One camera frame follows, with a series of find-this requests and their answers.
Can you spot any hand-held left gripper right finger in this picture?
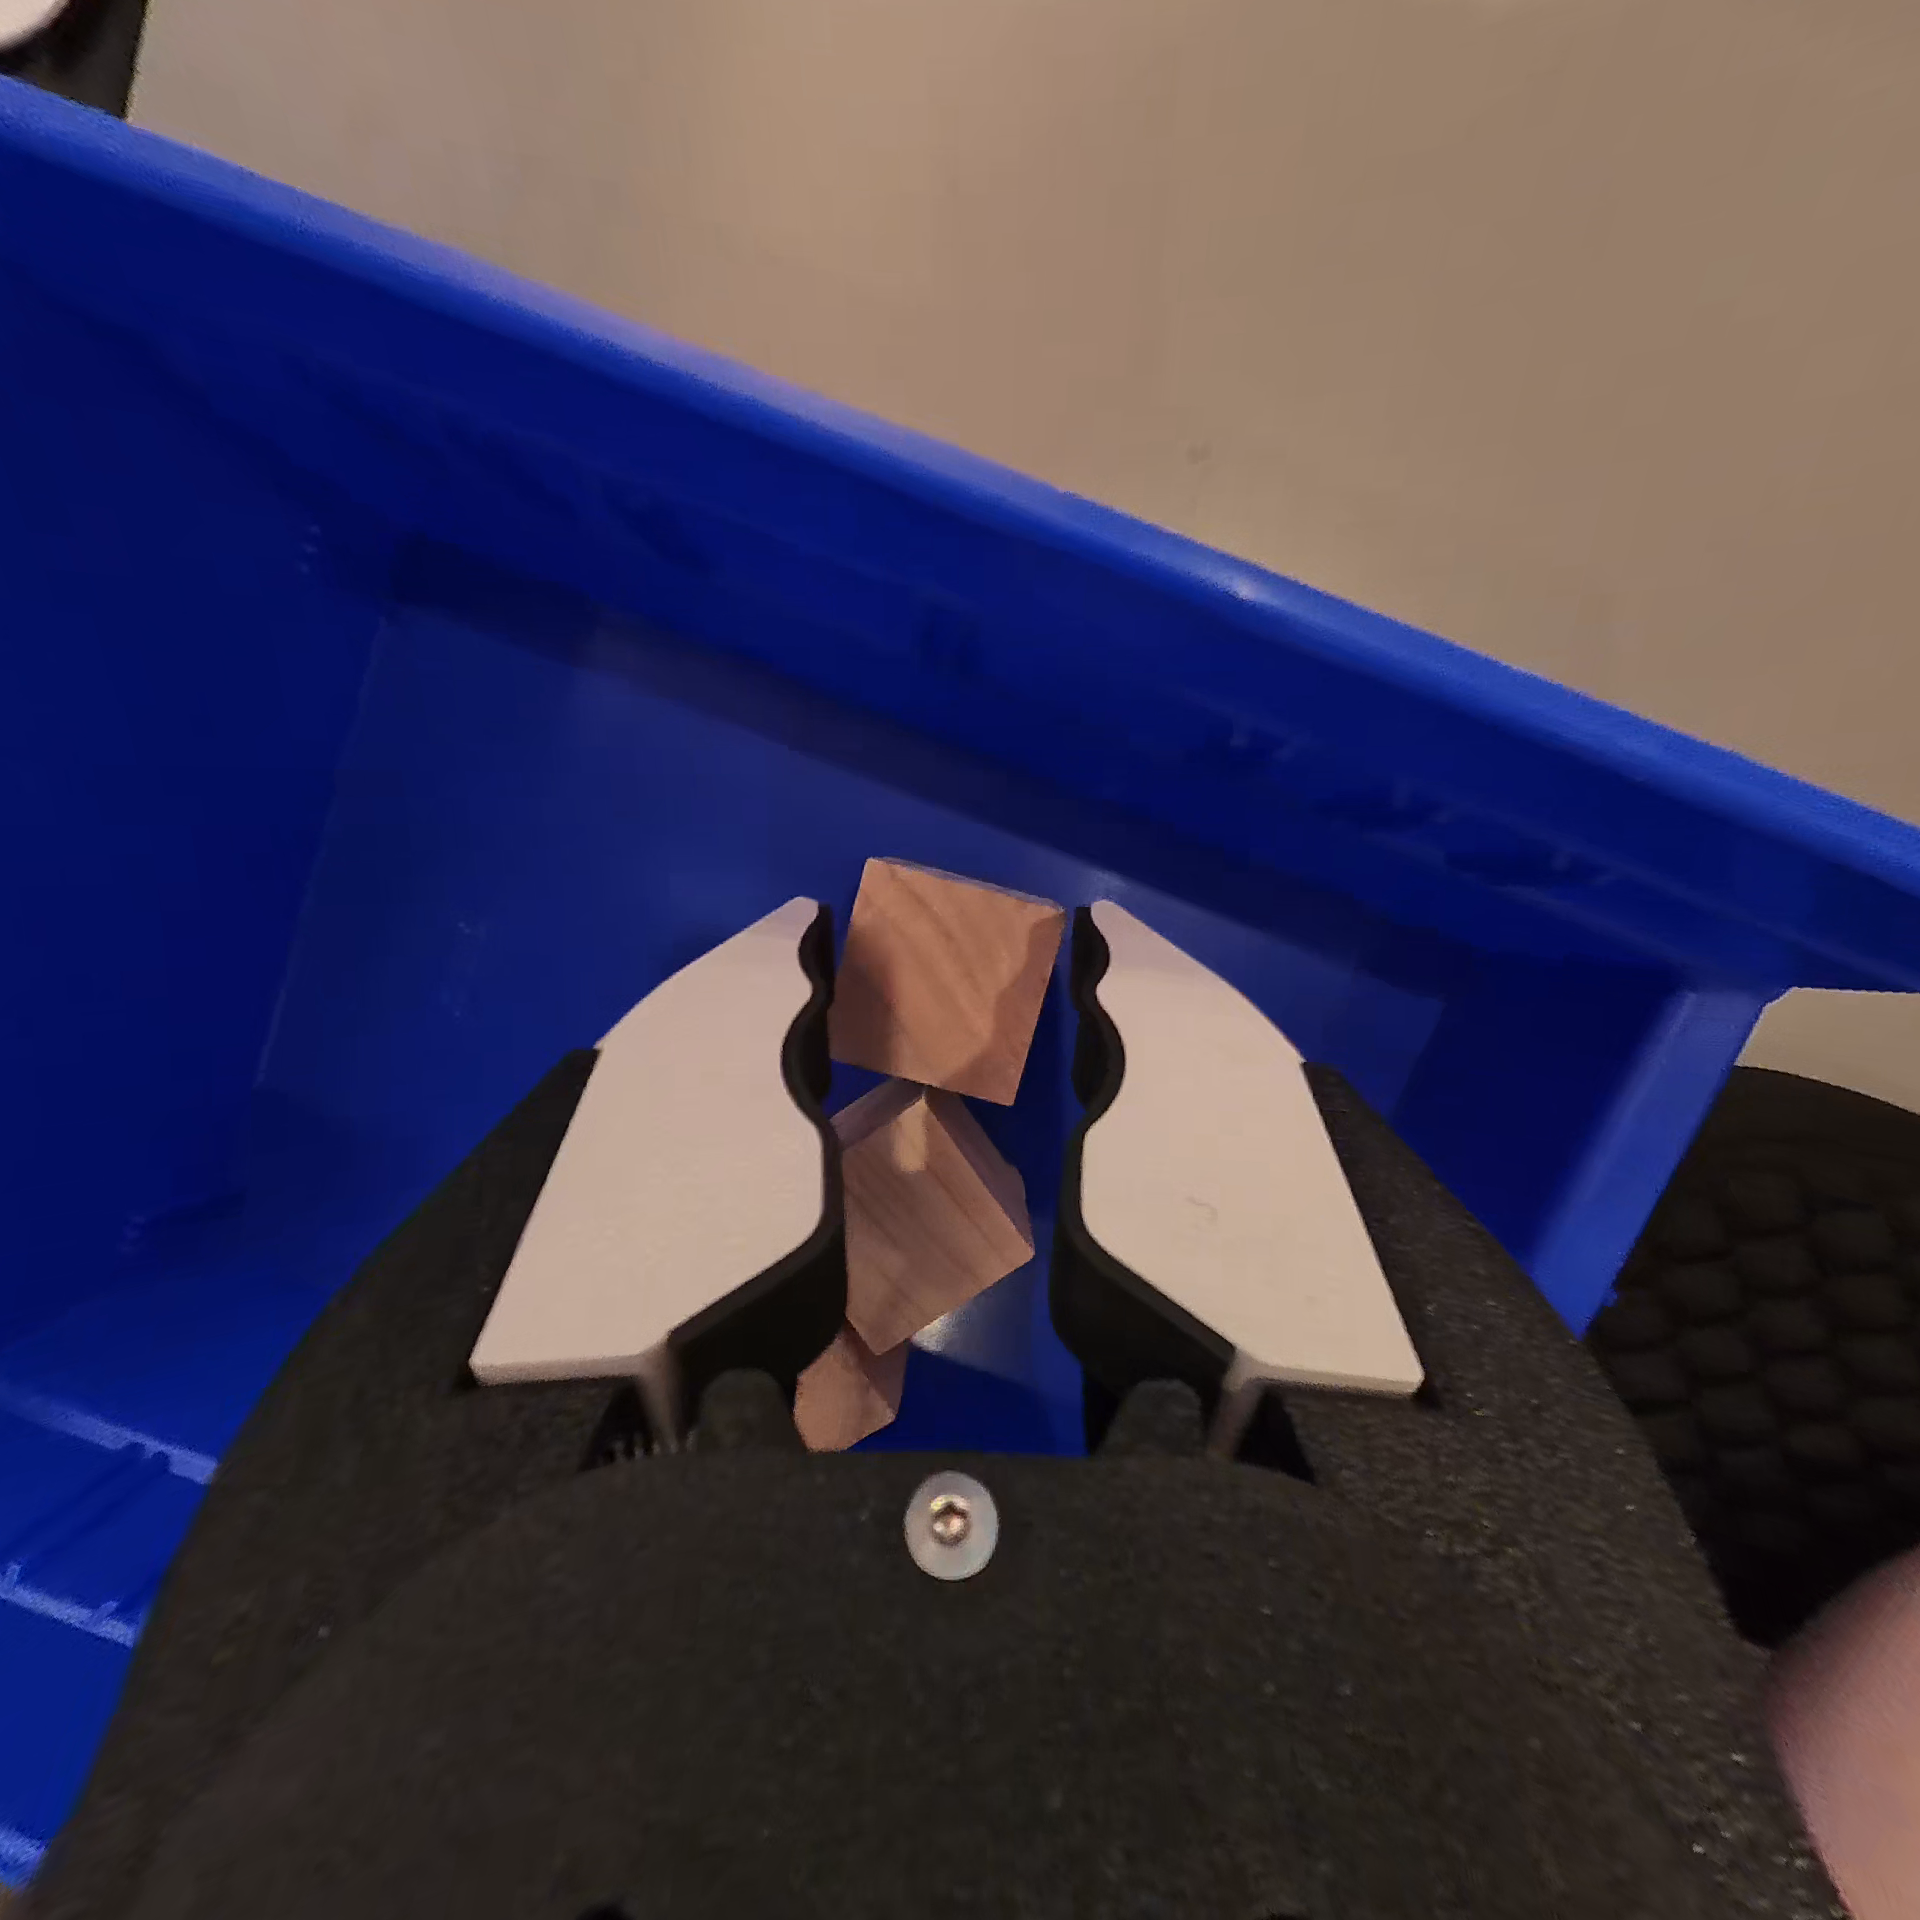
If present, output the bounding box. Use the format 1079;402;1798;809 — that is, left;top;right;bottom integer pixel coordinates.
1048;897;1426;1460

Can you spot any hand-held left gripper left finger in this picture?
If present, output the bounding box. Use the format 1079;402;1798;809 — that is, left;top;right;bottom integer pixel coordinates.
467;897;850;1450

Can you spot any blue plastic bin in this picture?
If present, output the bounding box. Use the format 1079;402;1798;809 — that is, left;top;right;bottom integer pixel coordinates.
0;74;1920;1892

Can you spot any black wrist rest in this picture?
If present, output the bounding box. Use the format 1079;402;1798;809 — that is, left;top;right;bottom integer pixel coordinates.
1581;1065;1920;1645

